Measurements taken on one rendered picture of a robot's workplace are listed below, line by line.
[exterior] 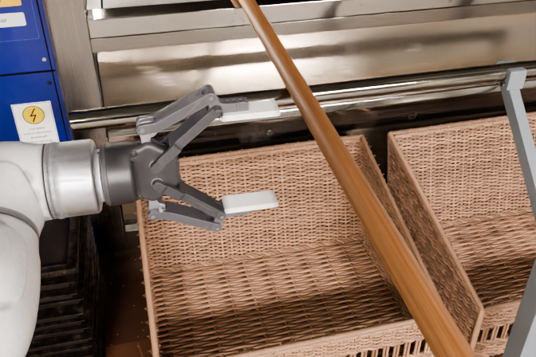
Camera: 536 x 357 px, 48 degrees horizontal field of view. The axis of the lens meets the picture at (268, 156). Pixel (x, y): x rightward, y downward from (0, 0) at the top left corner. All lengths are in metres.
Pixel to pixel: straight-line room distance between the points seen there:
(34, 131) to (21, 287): 0.73
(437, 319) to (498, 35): 1.08
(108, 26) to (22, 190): 0.61
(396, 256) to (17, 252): 0.36
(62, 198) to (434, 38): 1.00
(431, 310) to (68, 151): 0.42
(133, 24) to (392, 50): 0.58
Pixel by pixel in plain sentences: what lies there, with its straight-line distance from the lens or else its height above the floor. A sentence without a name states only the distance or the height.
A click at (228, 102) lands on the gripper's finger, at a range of 0.69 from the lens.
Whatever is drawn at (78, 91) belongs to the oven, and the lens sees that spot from 1.30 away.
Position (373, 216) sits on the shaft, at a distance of 0.63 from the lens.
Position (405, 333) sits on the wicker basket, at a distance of 1.20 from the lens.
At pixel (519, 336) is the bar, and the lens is 1.19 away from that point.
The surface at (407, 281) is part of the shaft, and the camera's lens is 0.57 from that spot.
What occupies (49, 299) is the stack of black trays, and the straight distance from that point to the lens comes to 1.09.
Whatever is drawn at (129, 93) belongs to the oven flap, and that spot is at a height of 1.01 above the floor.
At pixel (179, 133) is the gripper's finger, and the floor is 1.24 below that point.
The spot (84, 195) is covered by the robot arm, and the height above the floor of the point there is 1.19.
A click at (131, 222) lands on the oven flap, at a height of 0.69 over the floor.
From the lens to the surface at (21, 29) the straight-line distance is 1.22.
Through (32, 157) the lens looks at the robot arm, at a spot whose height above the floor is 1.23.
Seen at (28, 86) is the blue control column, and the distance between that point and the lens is 1.27.
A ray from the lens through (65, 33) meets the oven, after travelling 1.25.
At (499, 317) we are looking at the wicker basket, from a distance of 1.29.
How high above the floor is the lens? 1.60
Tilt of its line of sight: 34 degrees down
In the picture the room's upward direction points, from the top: straight up
